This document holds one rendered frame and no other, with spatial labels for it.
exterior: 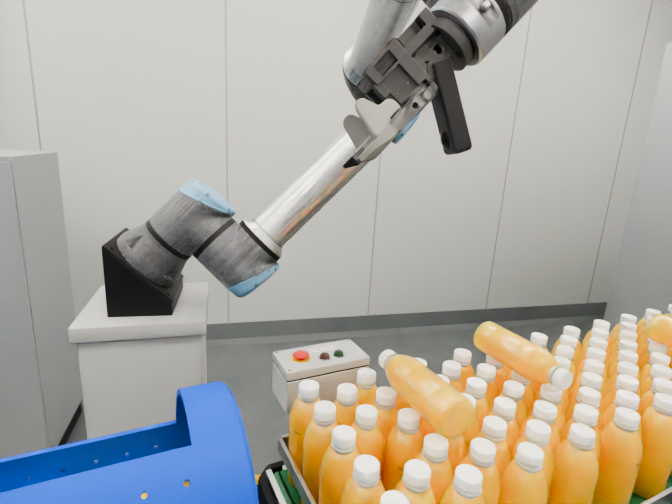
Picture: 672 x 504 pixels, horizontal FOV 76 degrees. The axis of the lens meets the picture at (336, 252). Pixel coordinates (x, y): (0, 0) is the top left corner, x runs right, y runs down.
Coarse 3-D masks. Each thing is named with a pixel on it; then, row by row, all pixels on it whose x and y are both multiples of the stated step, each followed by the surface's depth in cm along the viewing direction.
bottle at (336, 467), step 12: (324, 456) 70; (336, 456) 69; (348, 456) 69; (324, 468) 69; (336, 468) 68; (348, 468) 68; (324, 480) 69; (336, 480) 68; (324, 492) 69; (336, 492) 68
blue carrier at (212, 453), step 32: (224, 384) 61; (192, 416) 53; (224, 416) 54; (64, 448) 62; (96, 448) 65; (128, 448) 67; (160, 448) 69; (192, 448) 49; (224, 448) 50; (0, 480) 60; (32, 480) 62; (64, 480) 44; (96, 480) 45; (128, 480) 45; (160, 480) 46; (192, 480) 47; (224, 480) 48
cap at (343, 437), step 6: (342, 426) 71; (348, 426) 71; (336, 432) 69; (342, 432) 69; (348, 432) 70; (354, 432) 70; (336, 438) 68; (342, 438) 68; (348, 438) 68; (354, 438) 69; (336, 444) 68; (342, 444) 68; (348, 444) 68
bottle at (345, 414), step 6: (336, 396) 83; (336, 402) 83; (342, 402) 81; (348, 402) 81; (354, 402) 81; (336, 408) 81; (342, 408) 81; (348, 408) 81; (354, 408) 81; (336, 414) 81; (342, 414) 80; (348, 414) 80; (354, 414) 81; (336, 420) 81; (342, 420) 80; (348, 420) 80
